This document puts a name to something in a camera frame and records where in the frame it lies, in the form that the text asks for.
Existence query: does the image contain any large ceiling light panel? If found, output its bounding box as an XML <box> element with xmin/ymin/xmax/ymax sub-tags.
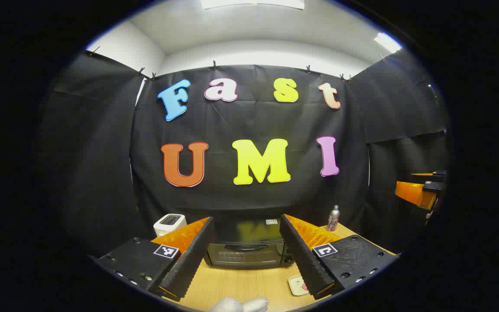
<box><xmin>201</xmin><ymin>0</ymin><xmax>305</xmax><ymax>10</ymax></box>

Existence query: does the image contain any black electric oven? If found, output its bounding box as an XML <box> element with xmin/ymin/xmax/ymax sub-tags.
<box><xmin>203</xmin><ymin>218</ymin><xmax>297</xmax><ymax>269</ymax></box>

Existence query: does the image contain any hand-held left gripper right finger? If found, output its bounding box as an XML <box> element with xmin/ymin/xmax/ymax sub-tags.
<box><xmin>279</xmin><ymin>214</ymin><xmax>401</xmax><ymax>300</ymax></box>

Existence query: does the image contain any white toaster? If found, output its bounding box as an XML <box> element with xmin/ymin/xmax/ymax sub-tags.
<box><xmin>153</xmin><ymin>214</ymin><xmax>187</xmax><ymax>237</ymax></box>

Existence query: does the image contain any small ceiling light panel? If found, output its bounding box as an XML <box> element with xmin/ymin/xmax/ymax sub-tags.
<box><xmin>374</xmin><ymin>32</ymin><xmax>402</xmax><ymax>54</ymax></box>

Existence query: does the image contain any silver spray bottle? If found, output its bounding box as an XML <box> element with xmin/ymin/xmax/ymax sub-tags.
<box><xmin>327</xmin><ymin>205</ymin><xmax>340</xmax><ymax>232</ymax></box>

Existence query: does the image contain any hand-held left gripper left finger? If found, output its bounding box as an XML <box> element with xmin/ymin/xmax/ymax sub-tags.
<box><xmin>94</xmin><ymin>217</ymin><xmax>216</xmax><ymax>302</ymax></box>

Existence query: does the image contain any cream square plate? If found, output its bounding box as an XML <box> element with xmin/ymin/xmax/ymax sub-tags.
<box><xmin>288</xmin><ymin>274</ymin><xmax>310</xmax><ymax>296</ymax></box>

